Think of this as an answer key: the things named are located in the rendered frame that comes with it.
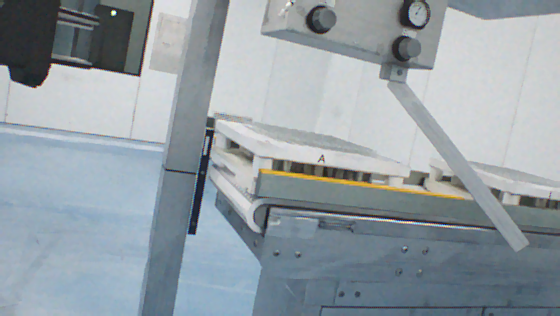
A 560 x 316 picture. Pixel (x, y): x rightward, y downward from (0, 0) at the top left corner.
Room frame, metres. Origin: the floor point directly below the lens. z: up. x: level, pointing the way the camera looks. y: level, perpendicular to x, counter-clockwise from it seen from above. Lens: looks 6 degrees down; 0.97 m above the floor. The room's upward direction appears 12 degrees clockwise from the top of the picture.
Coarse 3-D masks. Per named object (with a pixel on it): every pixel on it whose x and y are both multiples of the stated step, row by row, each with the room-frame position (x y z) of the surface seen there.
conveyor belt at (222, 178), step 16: (224, 176) 0.77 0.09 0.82; (224, 192) 0.74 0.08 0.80; (240, 192) 0.68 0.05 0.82; (240, 208) 0.65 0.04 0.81; (320, 208) 0.66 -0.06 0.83; (336, 208) 0.67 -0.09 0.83; (352, 208) 0.68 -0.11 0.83; (368, 208) 0.69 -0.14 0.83; (464, 224) 0.76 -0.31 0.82; (480, 224) 0.77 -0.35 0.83
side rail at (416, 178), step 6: (234, 144) 0.87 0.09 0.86; (378, 174) 0.99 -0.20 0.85; (414, 174) 1.02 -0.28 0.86; (420, 174) 1.03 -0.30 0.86; (426, 174) 1.03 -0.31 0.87; (384, 180) 1.00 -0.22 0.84; (408, 180) 1.02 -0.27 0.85; (414, 180) 1.02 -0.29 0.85; (420, 180) 1.03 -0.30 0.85; (444, 180) 1.06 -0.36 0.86; (450, 180) 1.06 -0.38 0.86; (420, 186) 1.03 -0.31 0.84
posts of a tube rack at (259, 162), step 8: (224, 136) 0.82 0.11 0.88; (216, 144) 0.83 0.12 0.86; (224, 144) 0.82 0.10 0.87; (256, 160) 0.63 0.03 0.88; (264, 160) 0.63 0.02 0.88; (272, 160) 0.63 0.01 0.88; (256, 168) 0.63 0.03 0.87; (272, 168) 0.64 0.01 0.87; (392, 176) 0.71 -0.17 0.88; (384, 184) 0.72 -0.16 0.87; (392, 184) 0.71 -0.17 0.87; (400, 184) 0.71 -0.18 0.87
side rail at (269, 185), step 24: (264, 192) 0.61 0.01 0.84; (288, 192) 0.62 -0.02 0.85; (312, 192) 0.63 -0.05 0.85; (336, 192) 0.65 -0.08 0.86; (360, 192) 0.66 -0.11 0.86; (384, 192) 0.68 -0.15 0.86; (456, 216) 0.73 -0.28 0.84; (480, 216) 0.75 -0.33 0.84; (528, 216) 0.79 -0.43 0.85; (552, 216) 0.81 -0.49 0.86
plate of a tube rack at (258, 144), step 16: (224, 128) 0.79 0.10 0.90; (240, 128) 0.76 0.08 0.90; (240, 144) 0.69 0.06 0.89; (256, 144) 0.63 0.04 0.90; (272, 144) 0.63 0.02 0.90; (288, 144) 0.66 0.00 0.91; (288, 160) 0.64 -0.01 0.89; (304, 160) 0.65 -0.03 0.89; (320, 160) 0.66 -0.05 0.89; (336, 160) 0.66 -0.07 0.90; (352, 160) 0.67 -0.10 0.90; (368, 160) 0.69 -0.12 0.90; (384, 160) 0.71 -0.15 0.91; (400, 176) 0.71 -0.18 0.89
